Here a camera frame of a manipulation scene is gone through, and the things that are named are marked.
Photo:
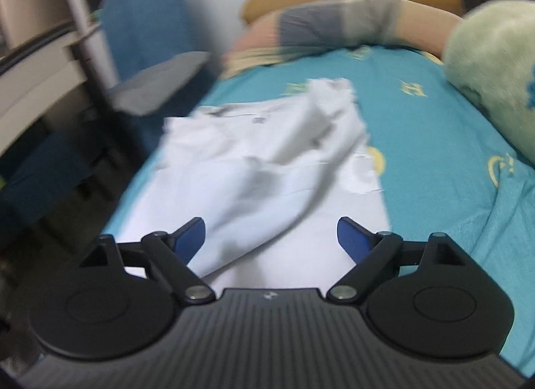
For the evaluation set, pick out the teal patterned bed sheet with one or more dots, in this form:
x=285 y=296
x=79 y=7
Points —
x=433 y=164

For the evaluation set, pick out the blue covered chair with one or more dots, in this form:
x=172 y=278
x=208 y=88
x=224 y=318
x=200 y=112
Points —
x=140 y=34

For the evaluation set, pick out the plaid pillow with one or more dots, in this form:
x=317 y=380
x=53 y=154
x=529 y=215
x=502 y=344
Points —
x=319 y=27

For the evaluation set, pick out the green fleece blanket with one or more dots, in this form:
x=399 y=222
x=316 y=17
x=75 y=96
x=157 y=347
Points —
x=489 y=58

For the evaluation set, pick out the white t-shirt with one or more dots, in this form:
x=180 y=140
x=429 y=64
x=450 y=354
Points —
x=270 y=180

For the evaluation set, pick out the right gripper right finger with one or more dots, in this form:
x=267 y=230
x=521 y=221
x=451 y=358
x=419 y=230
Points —
x=379 y=256

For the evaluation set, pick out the grey seat cushion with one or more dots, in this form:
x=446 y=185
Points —
x=151 y=88

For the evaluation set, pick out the white shelf unit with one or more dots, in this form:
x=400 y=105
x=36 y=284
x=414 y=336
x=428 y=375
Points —
x=40 y=66

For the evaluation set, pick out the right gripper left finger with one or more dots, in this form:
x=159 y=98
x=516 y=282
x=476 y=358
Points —
x=163 y=256

